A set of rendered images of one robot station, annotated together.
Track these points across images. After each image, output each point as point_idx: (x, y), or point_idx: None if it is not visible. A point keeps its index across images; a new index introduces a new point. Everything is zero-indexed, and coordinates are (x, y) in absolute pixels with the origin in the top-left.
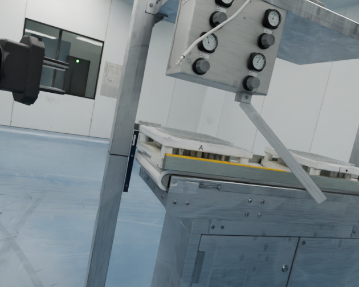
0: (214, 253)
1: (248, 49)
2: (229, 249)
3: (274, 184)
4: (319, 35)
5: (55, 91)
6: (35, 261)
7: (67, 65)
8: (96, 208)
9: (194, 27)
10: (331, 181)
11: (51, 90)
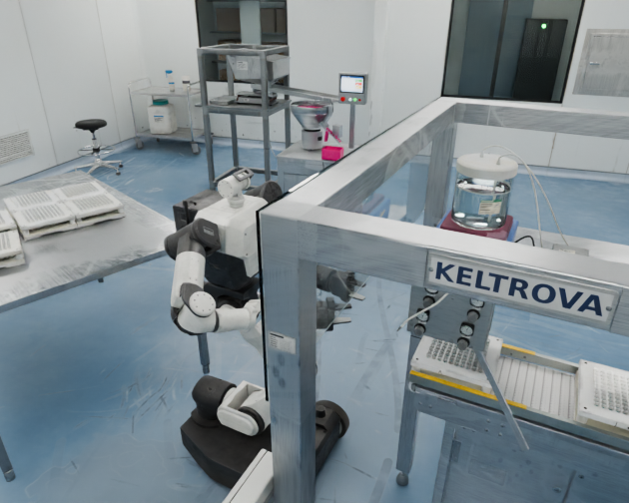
0: (470, 446)
1: (458, 318)
2: (486, 449)
3: None
4: None
5: (344, 322)
6: (402, 371)
7: (350, 307)
8: (494, 317)
9: (412, 304)
10: (593, 433)
11: (341, 322)
